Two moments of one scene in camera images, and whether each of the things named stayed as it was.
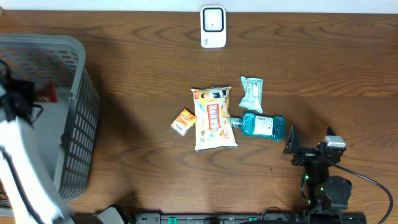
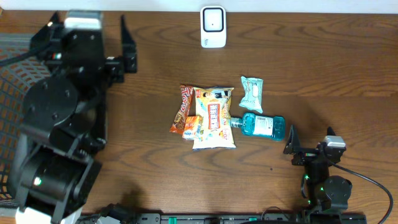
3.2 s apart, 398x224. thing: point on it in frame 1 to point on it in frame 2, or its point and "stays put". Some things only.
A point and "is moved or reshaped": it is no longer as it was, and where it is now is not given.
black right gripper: x=292 y=147 stays put
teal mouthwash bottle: x=253 y=124 stays put
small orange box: x=184 y=121 to x=193 y=128
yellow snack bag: x=213 y=129 stays put
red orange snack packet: x=52 y=98 is moved or reshaped
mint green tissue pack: x=253 y=88 stays put
